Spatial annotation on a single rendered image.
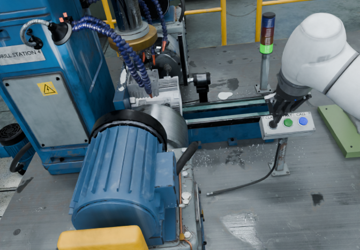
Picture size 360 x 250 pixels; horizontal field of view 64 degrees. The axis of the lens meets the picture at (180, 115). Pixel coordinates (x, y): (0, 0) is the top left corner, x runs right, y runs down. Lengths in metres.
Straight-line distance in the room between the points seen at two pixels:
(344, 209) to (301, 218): 0.16
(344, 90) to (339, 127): 0.81
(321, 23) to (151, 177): 0.43
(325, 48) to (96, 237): 0.51
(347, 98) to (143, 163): 0.41
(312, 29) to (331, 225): 0.73
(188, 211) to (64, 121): 0.64
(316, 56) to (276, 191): 0.68
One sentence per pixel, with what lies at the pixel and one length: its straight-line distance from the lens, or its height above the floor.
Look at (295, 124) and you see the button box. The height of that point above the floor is 1.06.
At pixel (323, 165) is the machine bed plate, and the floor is 0.80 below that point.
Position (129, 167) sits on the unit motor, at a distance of 0.56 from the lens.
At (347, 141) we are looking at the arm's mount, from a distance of 1.39.
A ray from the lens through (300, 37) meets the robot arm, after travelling 0.62.
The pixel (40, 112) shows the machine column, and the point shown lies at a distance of 1.17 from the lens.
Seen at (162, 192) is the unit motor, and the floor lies 1.30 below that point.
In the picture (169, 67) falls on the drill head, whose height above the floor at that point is 1.07.
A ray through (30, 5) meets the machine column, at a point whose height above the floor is 1.53.
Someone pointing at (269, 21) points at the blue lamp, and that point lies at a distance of 1.45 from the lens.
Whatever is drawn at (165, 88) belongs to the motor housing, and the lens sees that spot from 1.18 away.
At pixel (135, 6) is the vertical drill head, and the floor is 1.43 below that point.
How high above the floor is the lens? 1.76
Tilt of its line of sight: 39 degrees down
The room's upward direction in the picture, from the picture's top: 9 degrees counter-clockwise
